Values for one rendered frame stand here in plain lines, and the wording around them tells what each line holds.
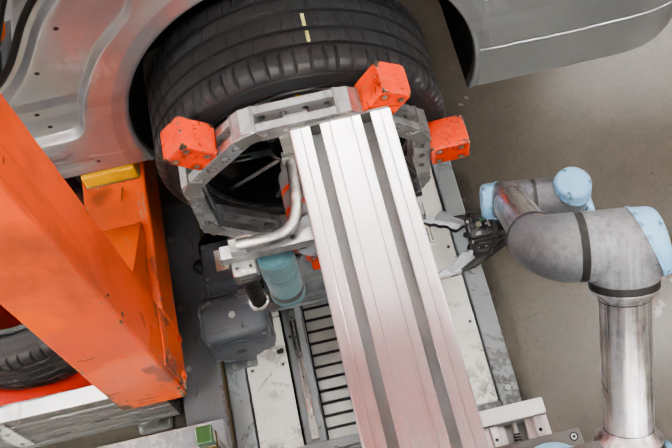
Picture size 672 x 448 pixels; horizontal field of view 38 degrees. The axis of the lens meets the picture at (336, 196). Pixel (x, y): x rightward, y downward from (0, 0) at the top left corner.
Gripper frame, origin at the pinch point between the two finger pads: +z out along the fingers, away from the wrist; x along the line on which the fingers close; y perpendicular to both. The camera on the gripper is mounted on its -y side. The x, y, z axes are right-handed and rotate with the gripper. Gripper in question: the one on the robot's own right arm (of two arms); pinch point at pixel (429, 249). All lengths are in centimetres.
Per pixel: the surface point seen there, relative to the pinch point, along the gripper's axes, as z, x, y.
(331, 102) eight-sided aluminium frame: 13.8, -24.0, 27.8
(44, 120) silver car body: 76, -45, 14
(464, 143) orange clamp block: -13.2, -20.5, 5.3
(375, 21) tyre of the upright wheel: 1.0, -41.0, 28.0
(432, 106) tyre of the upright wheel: -8.1, -28.8, 9.8
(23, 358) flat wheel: 101, -10, -33
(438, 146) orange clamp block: -7.5, -21.0, 5.6
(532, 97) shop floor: -55, -79, -83
